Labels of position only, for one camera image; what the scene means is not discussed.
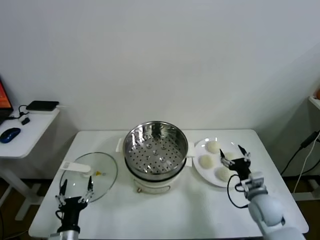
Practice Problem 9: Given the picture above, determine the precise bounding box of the black laptop with red screen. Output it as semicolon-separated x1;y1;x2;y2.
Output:
0;74;15;126

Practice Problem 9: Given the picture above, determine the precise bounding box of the flat black box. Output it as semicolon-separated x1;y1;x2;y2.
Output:
25;100;60;112

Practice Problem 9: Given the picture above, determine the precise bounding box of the stainless perforated steamer basket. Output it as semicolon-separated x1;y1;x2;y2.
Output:
123;121;189;179

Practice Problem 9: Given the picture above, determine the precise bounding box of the round glass pot lid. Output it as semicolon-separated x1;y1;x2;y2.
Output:
59;151;119;204

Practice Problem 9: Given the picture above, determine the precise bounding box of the thin black desk cable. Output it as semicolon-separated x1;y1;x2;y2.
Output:
4;104;32;121

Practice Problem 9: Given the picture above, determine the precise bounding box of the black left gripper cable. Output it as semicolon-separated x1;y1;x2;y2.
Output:
54;209;66;223

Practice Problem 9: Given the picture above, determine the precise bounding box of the white shelf board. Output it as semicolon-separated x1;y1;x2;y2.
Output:
307;96;320;111

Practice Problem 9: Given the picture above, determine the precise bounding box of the white lid handle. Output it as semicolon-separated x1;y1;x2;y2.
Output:
61;161;92;178

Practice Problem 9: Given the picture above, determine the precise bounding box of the black power cable with adapter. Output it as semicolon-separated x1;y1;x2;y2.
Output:
279;130;320;176

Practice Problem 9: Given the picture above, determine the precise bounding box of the blue computer mouse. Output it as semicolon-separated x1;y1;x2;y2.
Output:
0;127;21;144

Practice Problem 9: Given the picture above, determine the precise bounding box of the white hanging cable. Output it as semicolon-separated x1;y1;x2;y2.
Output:
293;141;316;195

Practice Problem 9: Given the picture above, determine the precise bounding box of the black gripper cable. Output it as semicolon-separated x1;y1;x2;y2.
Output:
54;209;66;223
226;174;251;209

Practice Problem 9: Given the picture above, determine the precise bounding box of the white side table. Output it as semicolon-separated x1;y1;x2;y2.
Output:
0;107;61;221

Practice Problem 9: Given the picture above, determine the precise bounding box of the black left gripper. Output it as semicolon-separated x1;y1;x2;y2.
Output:
55;175;95;233

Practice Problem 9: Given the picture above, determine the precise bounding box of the white table foot frame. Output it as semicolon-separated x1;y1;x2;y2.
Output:
291;178;320;202

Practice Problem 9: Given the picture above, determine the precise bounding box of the white round plate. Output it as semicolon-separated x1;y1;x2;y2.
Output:
192;136;252;188

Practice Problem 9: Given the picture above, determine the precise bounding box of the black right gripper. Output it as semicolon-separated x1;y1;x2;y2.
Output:
219;144;252;181

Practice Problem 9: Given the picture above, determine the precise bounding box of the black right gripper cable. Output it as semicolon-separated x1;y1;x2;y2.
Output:
226;174;251;209

